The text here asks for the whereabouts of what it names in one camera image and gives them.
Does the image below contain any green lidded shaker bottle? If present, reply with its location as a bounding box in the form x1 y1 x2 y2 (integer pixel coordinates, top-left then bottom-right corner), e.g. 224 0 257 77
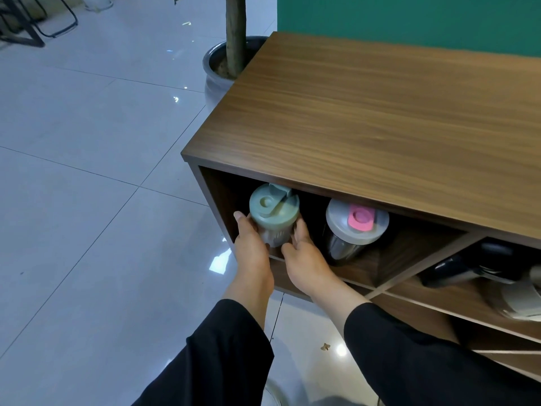
249 183 301 249

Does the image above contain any person's right hand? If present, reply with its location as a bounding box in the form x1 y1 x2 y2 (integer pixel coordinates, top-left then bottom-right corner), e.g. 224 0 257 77
281 217 342 299

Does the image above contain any wooden shelf cabinet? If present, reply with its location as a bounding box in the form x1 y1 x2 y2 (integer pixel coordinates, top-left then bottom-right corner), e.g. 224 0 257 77
181 31 541 383

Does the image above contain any pink lidded shaker bottle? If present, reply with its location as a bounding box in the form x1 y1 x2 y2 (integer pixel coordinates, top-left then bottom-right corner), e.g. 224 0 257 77
324 198 390 263

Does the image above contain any grey ceramic plant pot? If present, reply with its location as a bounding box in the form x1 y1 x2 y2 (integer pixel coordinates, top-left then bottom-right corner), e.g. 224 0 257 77
202 36 269 107

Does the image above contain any black appliance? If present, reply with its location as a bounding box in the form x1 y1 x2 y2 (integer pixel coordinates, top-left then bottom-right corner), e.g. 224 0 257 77
420 241 535 289

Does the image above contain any person's left forearm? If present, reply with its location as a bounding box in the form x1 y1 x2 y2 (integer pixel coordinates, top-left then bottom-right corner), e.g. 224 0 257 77
132 278 275 406

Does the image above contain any white appliance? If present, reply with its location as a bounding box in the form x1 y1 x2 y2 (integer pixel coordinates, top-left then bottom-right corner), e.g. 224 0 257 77
492 265 541 322

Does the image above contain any person's left hand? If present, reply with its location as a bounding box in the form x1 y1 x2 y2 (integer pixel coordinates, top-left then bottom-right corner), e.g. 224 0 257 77
233 211 275 298

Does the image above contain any person's right forearm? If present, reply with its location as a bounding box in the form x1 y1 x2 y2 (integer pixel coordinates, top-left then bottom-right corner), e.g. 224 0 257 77
311 278 541 406

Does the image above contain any brown plant trunk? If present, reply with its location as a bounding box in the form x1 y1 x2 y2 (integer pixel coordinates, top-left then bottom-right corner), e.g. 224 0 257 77
225 0 247 76

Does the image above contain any black metal chair frame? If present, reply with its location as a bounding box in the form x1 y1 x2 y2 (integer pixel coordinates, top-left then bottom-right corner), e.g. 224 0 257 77
0 0 79 48

